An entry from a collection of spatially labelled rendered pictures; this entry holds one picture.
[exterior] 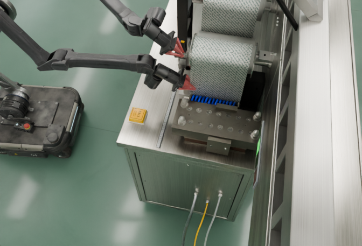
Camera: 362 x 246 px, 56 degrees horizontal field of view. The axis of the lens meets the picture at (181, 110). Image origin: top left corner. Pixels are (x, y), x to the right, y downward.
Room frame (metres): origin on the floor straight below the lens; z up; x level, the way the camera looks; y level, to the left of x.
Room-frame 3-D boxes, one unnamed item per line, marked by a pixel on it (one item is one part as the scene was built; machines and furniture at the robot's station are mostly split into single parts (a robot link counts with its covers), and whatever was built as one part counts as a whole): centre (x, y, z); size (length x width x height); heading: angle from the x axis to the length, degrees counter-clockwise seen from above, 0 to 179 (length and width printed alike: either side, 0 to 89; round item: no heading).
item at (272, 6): (1.19, -0.39, 1.33); 0.07 x 0.07 x 0.07; 77
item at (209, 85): (0.92, -0.16, 1.11); 0.23 x 0.01 x 0.18; 77
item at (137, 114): (0.90, 0.21, 0.91); 0.07 x 0.07 x 0.02; 77
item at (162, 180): (1.92, -0.31, 0.43); 2.52 x 0.64 x 0.86; 167
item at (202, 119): (0.80, -0.17, 1.00); 0.40 x 0.16 x 0.06; 77
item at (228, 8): (1.11, -0.20, 1.16); 0.39 x 0.23 x 0.51; 167
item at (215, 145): (0.70, -0.16, 0.96); 0.10 x 0.03 x 0.11; 77
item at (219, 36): (1.10, -0.20, 1.17); 0.26 x 0.12 x 0.12; 77
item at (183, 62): (1.05, -0.02, 1.05); 0.06 x 0.05 x 0.31; 77
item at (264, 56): (0.94, -0.34, 1.28); 0.06 x 0.05 x 0.02; 77
